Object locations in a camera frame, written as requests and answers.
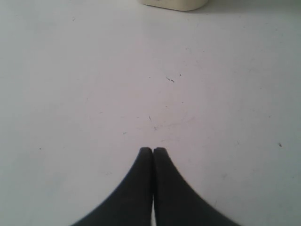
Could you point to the cream bin with circle mark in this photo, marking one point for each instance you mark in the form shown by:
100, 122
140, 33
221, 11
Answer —
178, 5

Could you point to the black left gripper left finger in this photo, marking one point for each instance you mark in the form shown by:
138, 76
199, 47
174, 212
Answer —
130, 204

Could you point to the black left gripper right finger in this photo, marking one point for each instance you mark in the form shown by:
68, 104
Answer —
175, 202

